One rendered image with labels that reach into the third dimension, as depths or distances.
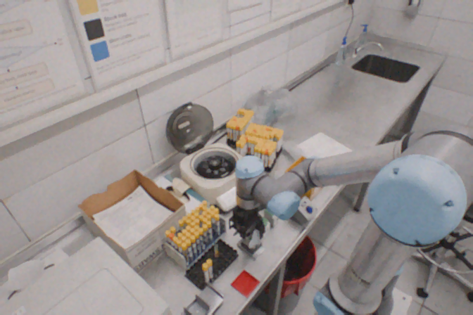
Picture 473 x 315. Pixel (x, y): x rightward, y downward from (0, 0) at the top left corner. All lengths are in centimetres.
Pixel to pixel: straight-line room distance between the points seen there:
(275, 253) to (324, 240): 120
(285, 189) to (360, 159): 20
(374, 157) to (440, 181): 24
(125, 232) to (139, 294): 45
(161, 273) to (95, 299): 38
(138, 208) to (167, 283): 30
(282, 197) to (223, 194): 50
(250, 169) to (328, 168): 19
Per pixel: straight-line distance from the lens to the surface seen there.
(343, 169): 74
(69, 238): 132
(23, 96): 104
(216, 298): 101
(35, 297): 84
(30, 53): 101
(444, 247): 225
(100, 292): 79
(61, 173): 120
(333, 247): 229
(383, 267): 64
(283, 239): 118
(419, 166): 48
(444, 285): 242
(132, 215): 122
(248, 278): 108
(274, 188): 78
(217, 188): 119
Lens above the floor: 182
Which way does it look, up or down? 40 degrees down
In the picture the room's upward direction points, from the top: straight up
